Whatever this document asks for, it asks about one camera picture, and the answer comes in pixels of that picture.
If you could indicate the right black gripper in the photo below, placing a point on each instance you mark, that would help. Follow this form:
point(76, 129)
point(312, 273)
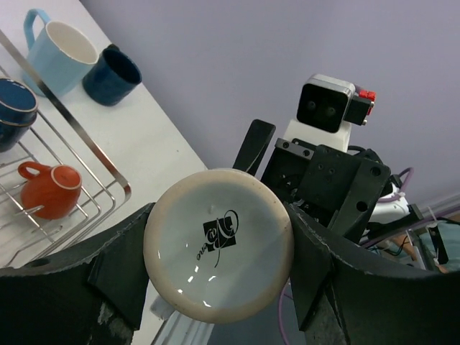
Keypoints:
point(336, 189)

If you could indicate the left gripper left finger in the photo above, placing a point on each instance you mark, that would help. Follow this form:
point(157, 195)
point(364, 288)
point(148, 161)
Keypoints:
point(90, 293)

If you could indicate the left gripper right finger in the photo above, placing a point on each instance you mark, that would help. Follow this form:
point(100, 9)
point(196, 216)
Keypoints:
point(344, 294)

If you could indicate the beige brown cup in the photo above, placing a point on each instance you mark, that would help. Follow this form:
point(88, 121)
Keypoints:
point(218, 246)

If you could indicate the large dark blue mug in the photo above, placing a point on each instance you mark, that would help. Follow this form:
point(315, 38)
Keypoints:
point(112, 78)

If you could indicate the small dark blue cup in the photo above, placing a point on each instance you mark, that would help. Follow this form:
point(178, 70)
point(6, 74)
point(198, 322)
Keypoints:
point(19, 107)

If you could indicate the light blue mug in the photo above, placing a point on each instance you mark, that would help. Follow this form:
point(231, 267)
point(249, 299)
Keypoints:
point(59, 53)

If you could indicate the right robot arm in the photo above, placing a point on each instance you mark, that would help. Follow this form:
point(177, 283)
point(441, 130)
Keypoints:
point(391, 214)

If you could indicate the orange small cup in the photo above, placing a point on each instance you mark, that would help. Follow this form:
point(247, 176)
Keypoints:
point(53, 190)

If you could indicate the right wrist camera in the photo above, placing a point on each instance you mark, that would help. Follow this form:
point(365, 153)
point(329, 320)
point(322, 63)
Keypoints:
point(326, 111)

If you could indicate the wire dish rack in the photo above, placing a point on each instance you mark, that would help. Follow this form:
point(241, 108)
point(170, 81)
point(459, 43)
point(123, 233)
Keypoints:
point(56, 139)

